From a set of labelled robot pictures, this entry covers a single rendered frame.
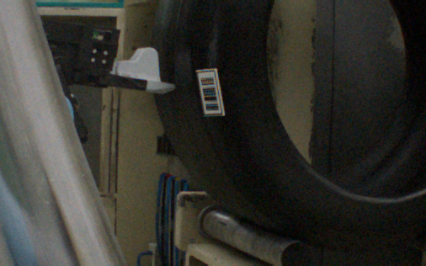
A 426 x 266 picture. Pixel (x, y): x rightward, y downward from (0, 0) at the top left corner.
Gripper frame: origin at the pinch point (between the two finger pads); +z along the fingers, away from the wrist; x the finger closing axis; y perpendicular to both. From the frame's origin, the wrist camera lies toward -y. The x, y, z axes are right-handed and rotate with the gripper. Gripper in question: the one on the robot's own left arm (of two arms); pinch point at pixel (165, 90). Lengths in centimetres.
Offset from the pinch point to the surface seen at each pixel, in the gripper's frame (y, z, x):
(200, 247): -23.5, 14.9, 17.8
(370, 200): -10.6, 28.0, -12.2
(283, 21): 15.5, 25.6, 24.4
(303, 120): -0.7, 32.0, 24.4
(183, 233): -21.9, 13.1, 21.8
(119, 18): 14, 5, 58
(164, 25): 9.3, -0.3, 4.9
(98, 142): -11, 6, 63
